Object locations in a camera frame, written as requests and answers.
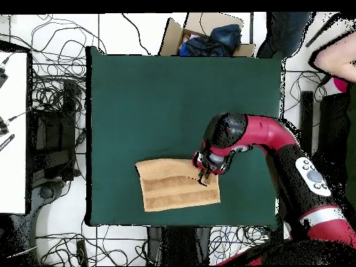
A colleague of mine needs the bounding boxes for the tan terry towel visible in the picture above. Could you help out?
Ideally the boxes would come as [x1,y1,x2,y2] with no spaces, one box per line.
[135,157,221,213]

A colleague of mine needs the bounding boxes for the dark green table cloth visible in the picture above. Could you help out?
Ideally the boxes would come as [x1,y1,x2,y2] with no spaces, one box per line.
[346,83,356,207]
[89,46,285,231]

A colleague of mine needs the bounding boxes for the dark navy garment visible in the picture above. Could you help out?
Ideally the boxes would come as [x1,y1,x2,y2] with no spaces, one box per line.
[179,36,232,57]

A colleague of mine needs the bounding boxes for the open cardboard box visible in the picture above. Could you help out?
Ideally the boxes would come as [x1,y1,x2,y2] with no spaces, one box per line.
[158,12,256,58]

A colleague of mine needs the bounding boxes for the blue denim jeans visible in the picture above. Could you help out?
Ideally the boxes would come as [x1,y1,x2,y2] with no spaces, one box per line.
[208,24,242,52]

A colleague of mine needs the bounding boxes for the black power strip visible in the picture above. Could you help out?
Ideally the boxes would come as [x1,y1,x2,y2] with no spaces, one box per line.
[76,239,89,267]

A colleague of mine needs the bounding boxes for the round grey stand base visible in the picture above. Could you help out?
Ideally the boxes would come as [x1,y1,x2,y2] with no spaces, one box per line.
[38,184,56,200]

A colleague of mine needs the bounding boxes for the magenta round object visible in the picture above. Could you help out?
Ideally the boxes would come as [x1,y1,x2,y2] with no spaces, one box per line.
[332,76,350,93]

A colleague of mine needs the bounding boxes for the black rod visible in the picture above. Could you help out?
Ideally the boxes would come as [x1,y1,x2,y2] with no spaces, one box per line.
[305,13,339,48]

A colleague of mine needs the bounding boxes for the white desk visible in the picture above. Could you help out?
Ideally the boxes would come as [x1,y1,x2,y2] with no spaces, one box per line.
[0,51,29,215]

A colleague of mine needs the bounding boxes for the black slotted bar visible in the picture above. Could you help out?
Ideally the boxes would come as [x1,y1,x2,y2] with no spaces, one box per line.
[0,133,15,153]

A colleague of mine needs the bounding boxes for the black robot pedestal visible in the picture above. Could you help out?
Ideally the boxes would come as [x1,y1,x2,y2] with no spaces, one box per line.
[146,226,211,267]

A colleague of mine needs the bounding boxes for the black device with cable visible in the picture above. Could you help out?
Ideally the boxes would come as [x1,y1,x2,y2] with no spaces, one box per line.
[0,56,10,89]
[0,115,10,137]

